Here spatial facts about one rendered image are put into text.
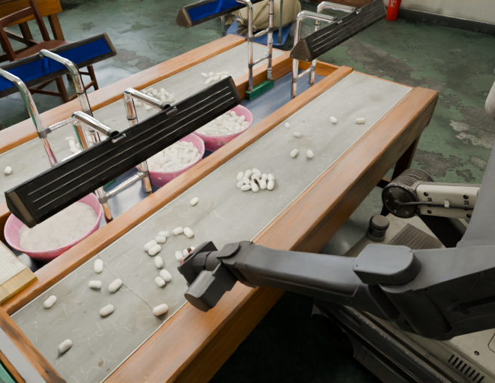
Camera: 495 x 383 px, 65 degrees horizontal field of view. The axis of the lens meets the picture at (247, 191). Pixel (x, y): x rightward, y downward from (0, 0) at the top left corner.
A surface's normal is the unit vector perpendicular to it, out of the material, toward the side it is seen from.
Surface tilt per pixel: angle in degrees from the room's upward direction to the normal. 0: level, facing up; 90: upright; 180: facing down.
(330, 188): 0
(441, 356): 90
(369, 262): 42
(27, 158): 0
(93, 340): 0
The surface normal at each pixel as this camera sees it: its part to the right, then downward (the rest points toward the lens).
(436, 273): -0.62, -0.72
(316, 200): 0.00, -0.76
